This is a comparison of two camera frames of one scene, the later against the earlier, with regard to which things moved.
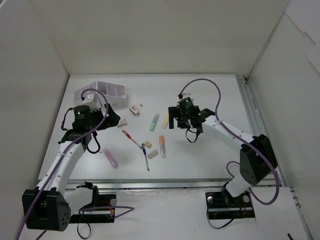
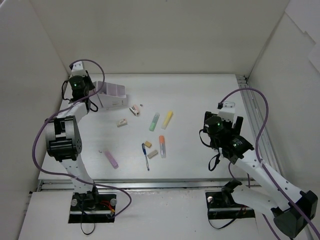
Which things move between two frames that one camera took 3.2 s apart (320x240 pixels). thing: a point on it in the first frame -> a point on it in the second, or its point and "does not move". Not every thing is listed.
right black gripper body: [176, 115] -> [239, 122]
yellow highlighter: [165, 122] does not move
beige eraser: [152, 154] does not move
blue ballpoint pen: [144, 151] does not move
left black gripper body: [105, 119] -> [88, 83]
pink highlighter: [111, 159] does not move
